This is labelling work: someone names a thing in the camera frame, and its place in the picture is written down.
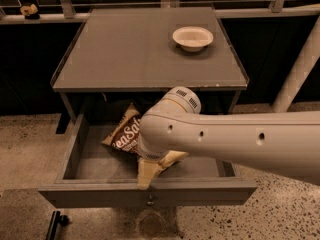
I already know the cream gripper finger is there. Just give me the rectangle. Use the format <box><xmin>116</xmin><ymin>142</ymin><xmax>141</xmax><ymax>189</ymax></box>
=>
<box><xmin>137</xmin><ymin>158</ymin><xmax>163</xmax><ymax>190</ymax></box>

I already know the small metal drawer knob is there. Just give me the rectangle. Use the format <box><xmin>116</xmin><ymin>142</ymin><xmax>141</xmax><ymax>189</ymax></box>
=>
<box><xmin>146</xmin><ymin>195</ymin><xmax>155</xmax><ymax>207</ymax></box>

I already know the grey cabinet with counter top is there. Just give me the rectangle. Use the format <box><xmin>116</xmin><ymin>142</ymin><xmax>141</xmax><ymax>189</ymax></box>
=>
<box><xmin>52</xmin><ymin>8</ymin><xmax>249</xmax><ymax>119</ymax></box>

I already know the grey metal window railing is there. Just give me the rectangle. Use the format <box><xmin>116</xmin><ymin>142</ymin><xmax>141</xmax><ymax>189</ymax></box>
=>
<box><xmin>0</xmin><ymin>0</ymin><xmax>320</xmax><ymax>26</ymax></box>

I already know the small yellow object on ledge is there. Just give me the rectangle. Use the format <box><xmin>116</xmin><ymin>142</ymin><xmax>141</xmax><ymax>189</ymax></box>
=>
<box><xmin>20</xmin><ymin>4</ymin><xmax>40</xmax><ymax>19</ymax></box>

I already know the brown sea salt chip bag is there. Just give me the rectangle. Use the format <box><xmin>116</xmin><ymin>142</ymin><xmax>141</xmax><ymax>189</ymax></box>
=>
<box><xmin>101</xmin><ymin>102</ymin><xmax>190</xmax><ymax>179</ymax></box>

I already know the white paper bowl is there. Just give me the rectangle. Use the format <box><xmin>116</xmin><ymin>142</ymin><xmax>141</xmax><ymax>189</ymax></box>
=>
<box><xmin>172</xmin><ymin>26</ymin><xmax>214</xmax><ymax>52</ymax></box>

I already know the grey open top drawer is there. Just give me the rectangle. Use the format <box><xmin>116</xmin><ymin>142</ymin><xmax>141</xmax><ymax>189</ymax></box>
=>
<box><xmin>39</xmin><ymin>114</ymin><xmax>257</xmax><ymax>208</ymax></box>

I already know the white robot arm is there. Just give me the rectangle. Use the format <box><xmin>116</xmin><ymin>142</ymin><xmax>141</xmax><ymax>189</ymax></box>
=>
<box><xmin>138</xmin><ymin>25</ymin><xmax>320</xmax><ymax>185</ymax></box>

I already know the black caster leg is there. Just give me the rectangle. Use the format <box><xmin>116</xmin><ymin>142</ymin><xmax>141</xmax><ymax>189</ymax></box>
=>
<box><xmin>45</xmin><ymin>210</ymin><xmax>70</xmax><ymax>240</ymax></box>

